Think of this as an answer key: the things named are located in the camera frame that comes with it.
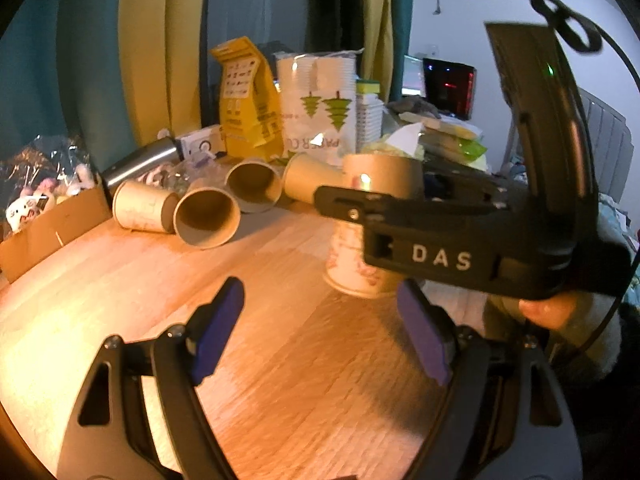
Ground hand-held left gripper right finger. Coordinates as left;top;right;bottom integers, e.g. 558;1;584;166
397;279;584;480

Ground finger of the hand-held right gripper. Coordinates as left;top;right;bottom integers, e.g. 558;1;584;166
313;184;431;233

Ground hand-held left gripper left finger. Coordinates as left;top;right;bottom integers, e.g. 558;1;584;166
62;276;246;480

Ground pink printed paper cup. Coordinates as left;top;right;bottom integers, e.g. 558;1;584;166
283;152;347;206
112;179;180;234
173;186;242;251
224;158;284;214
323;153;427;300

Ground person's right forearm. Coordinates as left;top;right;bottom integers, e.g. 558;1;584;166
547;220;640;378

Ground person's right hand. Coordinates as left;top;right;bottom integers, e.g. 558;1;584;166
518;293;582;332

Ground white stack with green top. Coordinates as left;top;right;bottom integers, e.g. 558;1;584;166
355;79;385;154

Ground plastic pack of paper cups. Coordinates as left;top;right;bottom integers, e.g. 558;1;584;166
274;50;365;162

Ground pile of green plastic bags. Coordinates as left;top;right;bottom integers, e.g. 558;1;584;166
361;121;490;173

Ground white slatted headboard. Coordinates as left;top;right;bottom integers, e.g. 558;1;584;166
575;86;635;196

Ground computer monitor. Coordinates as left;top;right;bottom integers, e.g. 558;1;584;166
402;54;427;99

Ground computer case with red lights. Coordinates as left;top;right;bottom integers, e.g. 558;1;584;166
422;58;477;122

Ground yellow paper bag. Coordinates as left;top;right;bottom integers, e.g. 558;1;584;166
209;36;284;162

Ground small white box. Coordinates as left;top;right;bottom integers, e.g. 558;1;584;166
179;126;225;160

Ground yellow curtain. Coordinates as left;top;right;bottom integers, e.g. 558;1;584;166
118;0;207;147
360;0;396;106

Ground steel thermos bottle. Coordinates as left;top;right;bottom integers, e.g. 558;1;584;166
102;137;182;189

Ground cardboard box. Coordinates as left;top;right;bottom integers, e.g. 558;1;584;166
0;186;114;285

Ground plush toys in plastic wrap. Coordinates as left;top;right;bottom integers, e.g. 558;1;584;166
0;134;98;235

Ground teal curtain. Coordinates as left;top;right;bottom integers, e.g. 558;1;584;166
0;0;138;171

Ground black cable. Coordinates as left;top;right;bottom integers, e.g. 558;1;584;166
530;0;640;363

